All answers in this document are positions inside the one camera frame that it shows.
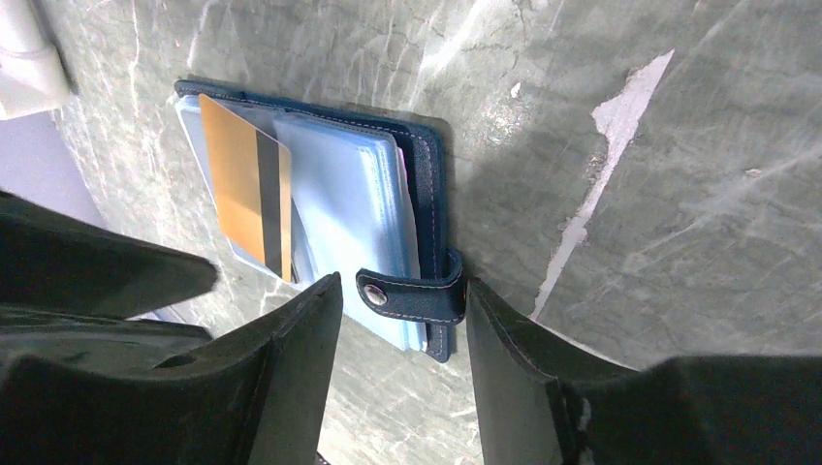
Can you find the blue leather card holder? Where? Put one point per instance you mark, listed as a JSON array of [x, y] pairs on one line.
[[368, 197]]

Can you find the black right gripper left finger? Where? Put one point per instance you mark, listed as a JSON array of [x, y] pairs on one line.
[[256, 395]]

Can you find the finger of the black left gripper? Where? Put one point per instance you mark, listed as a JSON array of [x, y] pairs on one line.
[[54, 262], [95, 344]]

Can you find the white pvc pipe frame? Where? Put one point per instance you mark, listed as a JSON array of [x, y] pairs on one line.
[[33, 79]]

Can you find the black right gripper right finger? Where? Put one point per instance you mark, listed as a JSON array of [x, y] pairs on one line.
[[543, 400]]

